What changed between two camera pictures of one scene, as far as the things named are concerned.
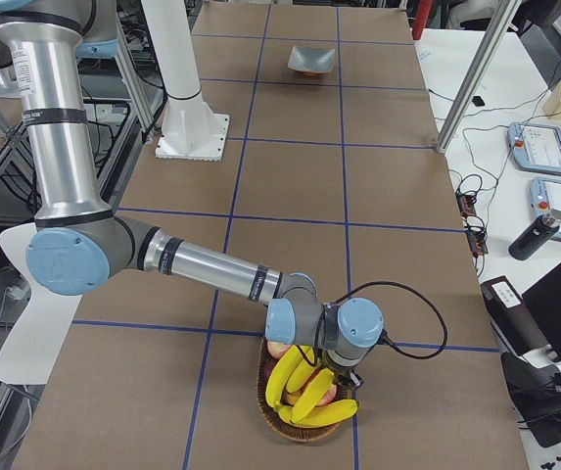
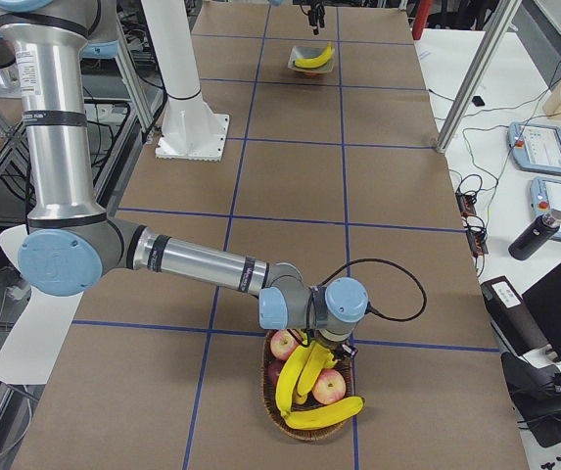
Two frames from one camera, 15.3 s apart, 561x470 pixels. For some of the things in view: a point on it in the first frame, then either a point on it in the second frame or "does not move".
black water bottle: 536,234 does not move
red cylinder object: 422,15 does not move
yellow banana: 311,394 → 318,358
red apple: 293,399 → 329,386
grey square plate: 311,61 does not move
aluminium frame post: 494,36 does not move
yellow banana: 289,372 → 316,61
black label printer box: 513,319 does not move
